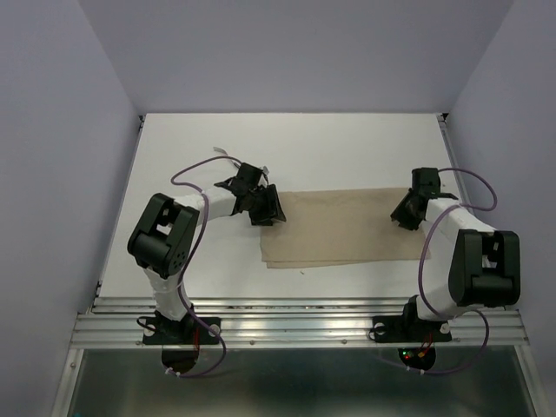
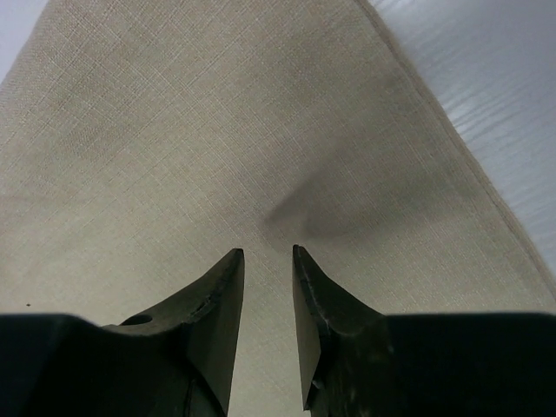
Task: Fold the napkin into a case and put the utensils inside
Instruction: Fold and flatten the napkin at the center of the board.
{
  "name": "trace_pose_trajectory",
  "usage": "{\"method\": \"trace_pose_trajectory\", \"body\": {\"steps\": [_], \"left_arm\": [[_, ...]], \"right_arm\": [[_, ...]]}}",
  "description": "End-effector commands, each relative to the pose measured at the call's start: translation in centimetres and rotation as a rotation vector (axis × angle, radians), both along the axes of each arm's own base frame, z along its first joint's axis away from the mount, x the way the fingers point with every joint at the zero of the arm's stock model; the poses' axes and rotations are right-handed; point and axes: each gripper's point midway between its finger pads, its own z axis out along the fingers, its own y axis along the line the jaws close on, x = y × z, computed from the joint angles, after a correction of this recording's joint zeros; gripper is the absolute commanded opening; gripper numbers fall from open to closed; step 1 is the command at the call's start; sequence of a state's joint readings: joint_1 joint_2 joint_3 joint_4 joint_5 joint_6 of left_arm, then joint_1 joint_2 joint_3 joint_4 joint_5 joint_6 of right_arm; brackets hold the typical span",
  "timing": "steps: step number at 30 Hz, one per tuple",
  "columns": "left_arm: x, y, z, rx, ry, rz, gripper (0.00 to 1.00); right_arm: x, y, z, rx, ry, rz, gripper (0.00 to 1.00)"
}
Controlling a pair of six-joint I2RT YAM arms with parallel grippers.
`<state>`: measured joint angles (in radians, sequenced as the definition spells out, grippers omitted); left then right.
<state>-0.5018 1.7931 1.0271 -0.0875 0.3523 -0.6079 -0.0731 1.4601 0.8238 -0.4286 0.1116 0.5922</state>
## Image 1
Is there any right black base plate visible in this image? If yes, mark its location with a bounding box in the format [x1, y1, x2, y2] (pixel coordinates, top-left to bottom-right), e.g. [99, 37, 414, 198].
[369, 315, 452, 344]

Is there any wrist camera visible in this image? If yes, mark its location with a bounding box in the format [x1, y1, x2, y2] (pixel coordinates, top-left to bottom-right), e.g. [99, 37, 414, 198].
[235, 162, 269, 189]
[411, 167, 441, 195]

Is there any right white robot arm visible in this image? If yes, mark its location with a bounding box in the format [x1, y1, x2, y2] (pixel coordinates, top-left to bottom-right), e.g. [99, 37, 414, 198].
[391, 189, 521, 339]

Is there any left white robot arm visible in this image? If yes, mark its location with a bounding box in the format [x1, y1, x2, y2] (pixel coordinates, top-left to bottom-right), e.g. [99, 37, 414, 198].
[127, 177, 287, 342]

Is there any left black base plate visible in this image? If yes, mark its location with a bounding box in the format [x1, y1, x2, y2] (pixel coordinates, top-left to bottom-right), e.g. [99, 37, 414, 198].
[136, 315, 219, 346]

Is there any beige cloth napkin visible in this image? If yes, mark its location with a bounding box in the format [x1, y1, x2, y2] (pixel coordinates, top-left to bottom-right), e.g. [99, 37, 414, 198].
[261, 188, 425, 268]

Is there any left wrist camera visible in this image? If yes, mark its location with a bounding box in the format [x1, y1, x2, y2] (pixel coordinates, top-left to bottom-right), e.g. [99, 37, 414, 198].
[235, 162, 269, 189]

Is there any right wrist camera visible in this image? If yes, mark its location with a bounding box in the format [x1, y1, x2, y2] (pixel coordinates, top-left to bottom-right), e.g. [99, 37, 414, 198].
[411, 167, 441, 195]

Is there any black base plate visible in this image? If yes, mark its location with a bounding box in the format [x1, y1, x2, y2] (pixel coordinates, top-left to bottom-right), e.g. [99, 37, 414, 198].
[136, 315, 219, 346]
[369, 315, 452, 344]

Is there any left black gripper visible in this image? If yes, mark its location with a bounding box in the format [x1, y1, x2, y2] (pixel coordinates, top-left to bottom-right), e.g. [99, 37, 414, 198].
[246, 183, 285, 226]

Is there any aluminium right side rail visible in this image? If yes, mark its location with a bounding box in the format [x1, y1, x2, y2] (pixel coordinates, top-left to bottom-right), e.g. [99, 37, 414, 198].
[436, 113, 469, 203]

